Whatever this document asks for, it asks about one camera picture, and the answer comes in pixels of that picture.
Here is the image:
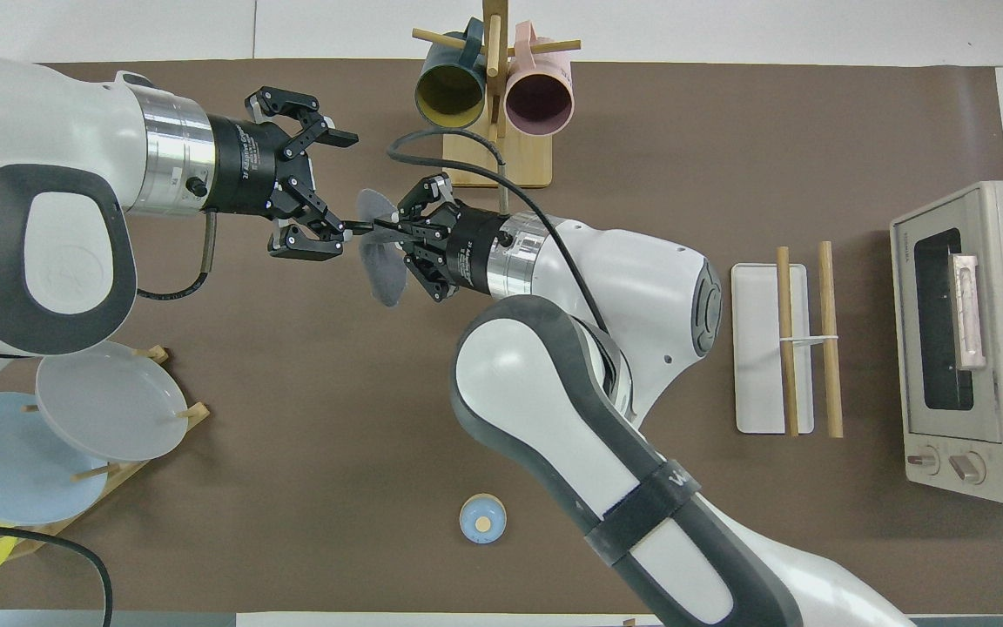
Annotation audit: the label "white towel rack wooden bars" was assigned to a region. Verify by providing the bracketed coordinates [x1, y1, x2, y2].
[730, 241, 844, 439]

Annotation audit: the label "wooden plate rack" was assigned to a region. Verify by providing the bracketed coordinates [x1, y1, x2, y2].
[0, 346, 211, 560]

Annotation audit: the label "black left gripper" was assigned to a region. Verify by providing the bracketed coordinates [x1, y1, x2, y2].
[205, 86, 360, 263]

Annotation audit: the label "small blue round lid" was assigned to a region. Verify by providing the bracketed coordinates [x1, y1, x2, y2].
[459, 493, 508, 545]

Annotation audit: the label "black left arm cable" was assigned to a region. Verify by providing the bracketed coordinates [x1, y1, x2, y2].
[0, 212, 218, 627]

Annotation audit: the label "pink mug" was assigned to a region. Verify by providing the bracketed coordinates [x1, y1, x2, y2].
[504, 22, 575, 138]

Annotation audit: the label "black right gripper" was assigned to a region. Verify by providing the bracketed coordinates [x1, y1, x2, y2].
[370, 173, 512, 305]

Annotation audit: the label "purple and gray towel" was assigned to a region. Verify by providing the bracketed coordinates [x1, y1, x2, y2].
[353, 187, 411, 308]

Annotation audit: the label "wooden mug tree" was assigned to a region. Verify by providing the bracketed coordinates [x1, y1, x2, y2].
[412, 0, 582, 188]

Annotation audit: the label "gray plate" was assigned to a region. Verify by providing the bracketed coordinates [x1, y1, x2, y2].
[35, 339, 190, 462]

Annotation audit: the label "brown table mat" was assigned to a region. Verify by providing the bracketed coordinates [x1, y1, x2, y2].
[0, 59, 1003, 615]

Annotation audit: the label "dark teal mug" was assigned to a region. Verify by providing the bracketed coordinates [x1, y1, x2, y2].
[415, 17, 489, 131]

